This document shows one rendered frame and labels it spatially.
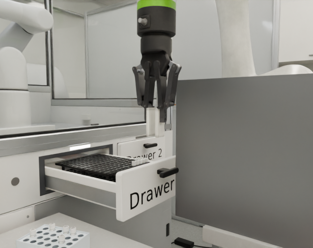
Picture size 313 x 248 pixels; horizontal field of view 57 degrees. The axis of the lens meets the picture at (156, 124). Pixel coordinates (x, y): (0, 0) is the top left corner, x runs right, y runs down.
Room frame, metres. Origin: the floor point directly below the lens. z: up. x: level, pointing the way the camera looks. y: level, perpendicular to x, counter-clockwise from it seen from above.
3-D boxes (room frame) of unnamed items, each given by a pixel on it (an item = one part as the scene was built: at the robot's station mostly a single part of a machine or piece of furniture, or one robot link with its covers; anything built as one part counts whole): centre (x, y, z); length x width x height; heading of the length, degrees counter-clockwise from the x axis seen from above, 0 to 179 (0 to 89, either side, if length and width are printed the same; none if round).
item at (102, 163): (0.85, 0.16, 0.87); 0.22 x 0.18 x 0.06; 54
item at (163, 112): (0.68, -0.02, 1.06); 0.03 x 0.01 x 0.05; 54
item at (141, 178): (0.73, 0.00, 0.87); 0.29 x 0.02 x 0.11; 144
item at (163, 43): (0.69, 0.00, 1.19); 0.08 x 0.07 x 0.09; 54
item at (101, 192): (0.85, 0.17, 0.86); 0.40 x 0.26 x 0.06; 54
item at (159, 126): (0.69, -0.01, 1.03); 0.03 x 0.01 x 0.07; 144
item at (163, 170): (0.72, -0.02, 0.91); 0.07 x 0.04 x 0.01; 144
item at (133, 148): (1.16, 0.05, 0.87); 0.29 x 0.02 x 0.11; 144
